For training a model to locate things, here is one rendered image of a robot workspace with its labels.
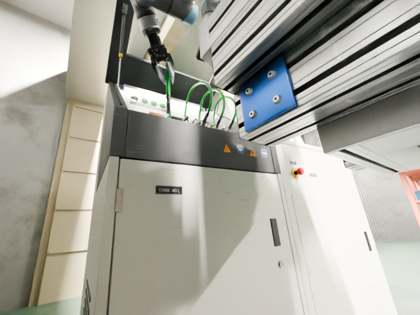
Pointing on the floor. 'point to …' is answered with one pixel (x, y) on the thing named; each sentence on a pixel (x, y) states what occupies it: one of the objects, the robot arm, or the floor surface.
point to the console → (329, 233)
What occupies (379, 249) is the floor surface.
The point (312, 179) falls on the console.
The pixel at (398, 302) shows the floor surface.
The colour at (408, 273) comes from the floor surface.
